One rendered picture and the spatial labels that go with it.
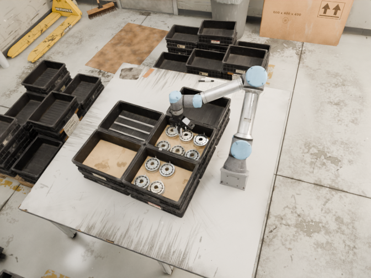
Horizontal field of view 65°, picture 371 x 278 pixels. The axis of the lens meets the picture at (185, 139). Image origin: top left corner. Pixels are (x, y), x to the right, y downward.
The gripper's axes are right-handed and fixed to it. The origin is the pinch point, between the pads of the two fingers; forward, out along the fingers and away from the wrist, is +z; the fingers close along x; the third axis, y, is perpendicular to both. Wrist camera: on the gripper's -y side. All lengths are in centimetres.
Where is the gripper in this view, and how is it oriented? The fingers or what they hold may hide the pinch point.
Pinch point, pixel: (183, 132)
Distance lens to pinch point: 198.9
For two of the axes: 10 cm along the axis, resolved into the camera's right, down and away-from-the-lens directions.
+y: -8.7, -3.4, 3.5
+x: -4.8, 7.3, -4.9
